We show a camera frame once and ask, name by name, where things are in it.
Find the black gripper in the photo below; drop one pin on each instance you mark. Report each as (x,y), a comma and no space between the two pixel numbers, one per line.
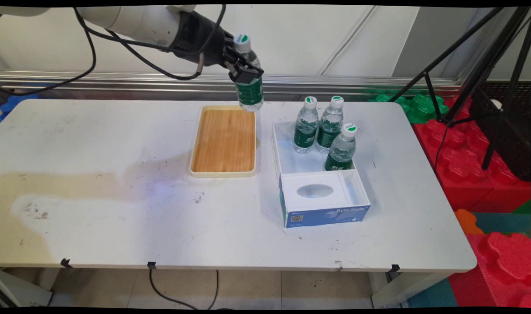
(200,37)

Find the clear water bottle green label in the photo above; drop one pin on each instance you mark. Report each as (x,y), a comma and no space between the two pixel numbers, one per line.
(340,152)
(306,131)
(329,131)
(250,95)

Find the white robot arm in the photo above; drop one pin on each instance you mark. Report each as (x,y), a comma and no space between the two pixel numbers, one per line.
(130,19)

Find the cream tray with bamboo base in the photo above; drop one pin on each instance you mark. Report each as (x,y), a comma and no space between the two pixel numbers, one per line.
(224,141)

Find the white cardboard box blue print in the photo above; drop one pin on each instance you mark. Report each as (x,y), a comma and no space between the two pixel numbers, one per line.
(326,216)

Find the green foam block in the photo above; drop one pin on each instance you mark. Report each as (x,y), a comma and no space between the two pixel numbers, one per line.
(422,109)

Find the black tape piece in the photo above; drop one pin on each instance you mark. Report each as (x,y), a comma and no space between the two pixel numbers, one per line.
(65,263)
(151,264)
(394,268)

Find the blue foam block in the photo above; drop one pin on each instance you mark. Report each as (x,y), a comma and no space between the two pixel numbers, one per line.
(12,104)

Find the large red foam block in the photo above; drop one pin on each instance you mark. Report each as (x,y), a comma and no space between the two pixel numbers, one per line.
(461,165)

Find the black tripod stand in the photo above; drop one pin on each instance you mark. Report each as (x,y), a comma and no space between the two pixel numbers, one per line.
(488,64)

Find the orange foam piece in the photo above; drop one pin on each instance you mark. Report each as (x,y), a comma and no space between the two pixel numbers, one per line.
(468,222)

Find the black mesh crate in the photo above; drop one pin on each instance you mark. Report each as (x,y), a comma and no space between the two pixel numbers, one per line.
(509,139)

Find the white table leg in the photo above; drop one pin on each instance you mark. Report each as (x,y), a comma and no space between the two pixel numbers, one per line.
(400,292)
(21,292)

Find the metal wall rail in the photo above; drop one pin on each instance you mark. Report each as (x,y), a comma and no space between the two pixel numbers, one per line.
(160,85)

